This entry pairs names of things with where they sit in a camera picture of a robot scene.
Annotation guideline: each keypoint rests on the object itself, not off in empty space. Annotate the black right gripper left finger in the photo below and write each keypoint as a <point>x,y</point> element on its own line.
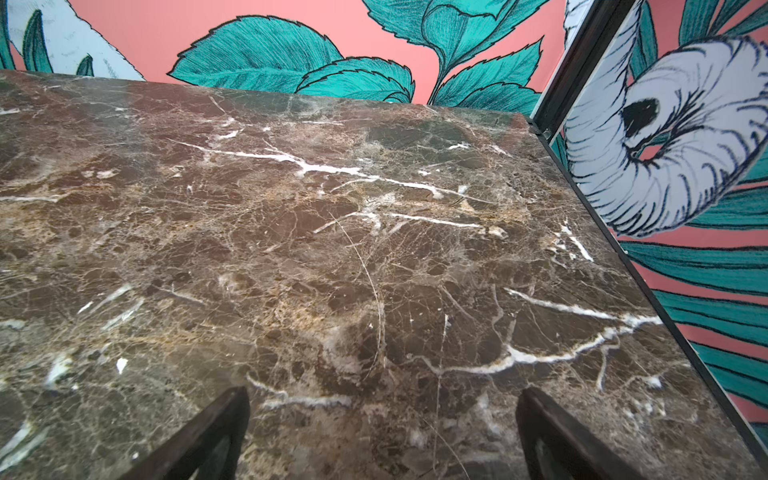
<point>207,447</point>

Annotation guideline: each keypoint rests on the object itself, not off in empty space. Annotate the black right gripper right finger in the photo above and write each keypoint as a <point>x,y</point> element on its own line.
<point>557,446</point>

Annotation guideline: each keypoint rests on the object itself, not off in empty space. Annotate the black right corner frame post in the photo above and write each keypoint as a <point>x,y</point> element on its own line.
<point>658,113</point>

